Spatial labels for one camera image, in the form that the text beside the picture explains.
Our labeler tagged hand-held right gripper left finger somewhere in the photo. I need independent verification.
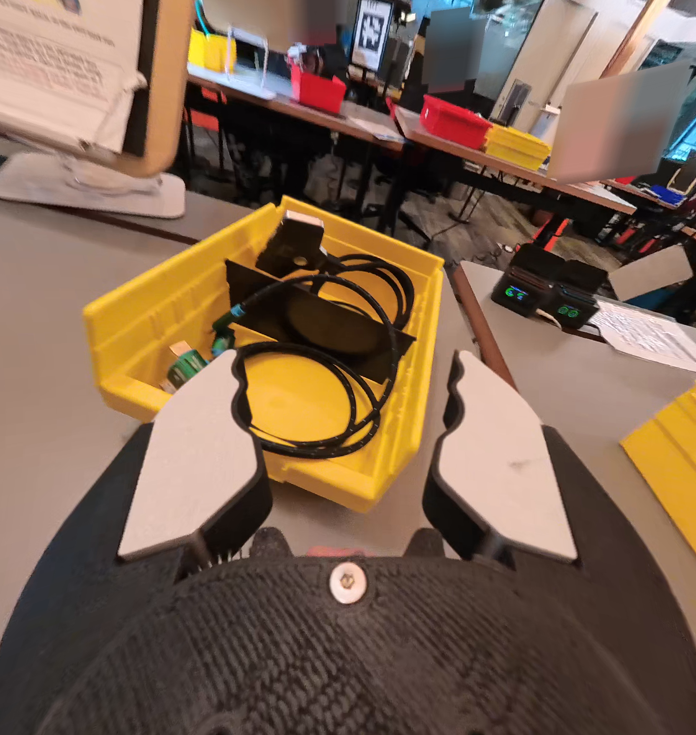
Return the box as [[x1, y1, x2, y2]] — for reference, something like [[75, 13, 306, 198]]
[[117, 348, 275, 569]]

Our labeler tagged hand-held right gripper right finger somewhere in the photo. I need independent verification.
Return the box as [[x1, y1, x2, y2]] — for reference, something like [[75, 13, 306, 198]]
[[423, 349, 580, 565]]

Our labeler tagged yellow plastic bin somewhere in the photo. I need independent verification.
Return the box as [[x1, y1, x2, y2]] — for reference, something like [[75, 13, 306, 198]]
[[485, 125, 552, 171], [619, 379, 696, 569], [188, 28, 237, 72], [82, 195, 445, 513]]

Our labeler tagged black hub cable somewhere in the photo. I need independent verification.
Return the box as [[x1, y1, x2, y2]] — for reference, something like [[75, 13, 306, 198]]
[[319, 253, 416, 340]]

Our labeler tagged grey desk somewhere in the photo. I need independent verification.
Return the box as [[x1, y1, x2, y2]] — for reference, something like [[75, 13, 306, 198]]
[[451, 260, 696, 690], [0, 131, 518, 690]]

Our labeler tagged small green labelled adapter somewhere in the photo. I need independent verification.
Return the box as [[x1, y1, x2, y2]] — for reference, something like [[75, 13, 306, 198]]
[[159, 341, 210, 394]]

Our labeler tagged black bin divider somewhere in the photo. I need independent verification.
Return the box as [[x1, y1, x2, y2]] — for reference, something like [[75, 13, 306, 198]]
[[224, 260, 416, 384]]

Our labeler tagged black charger box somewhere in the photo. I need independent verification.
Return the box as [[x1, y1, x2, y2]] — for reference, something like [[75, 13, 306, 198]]
[[490, 244, 567, 319], [552, 261, 610, 330]]

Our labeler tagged printed paper sheet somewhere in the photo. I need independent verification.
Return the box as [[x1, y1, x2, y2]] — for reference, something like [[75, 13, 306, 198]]
[[589, 300, 696, 378]]

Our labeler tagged wooden background table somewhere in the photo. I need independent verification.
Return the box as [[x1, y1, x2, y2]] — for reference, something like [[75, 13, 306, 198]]
[[187, 63, 406, 153], [394, 106, 639, 216]]

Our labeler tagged red plastic bin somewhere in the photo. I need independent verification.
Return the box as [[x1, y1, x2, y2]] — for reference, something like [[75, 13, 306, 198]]
[[290, 64, 347, 114], [419, 95, 493, 150]]

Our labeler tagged display with white stand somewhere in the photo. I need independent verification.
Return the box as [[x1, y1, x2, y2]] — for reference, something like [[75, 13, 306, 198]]
[[0, 0, 196, 220]]

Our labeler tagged black white marker board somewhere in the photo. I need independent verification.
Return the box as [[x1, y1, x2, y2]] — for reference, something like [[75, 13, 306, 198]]
[[350, 0, 395, 72]]

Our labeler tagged black braided cable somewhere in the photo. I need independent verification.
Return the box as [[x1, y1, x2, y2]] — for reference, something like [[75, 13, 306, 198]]
[[211, 274, 398, 460]]

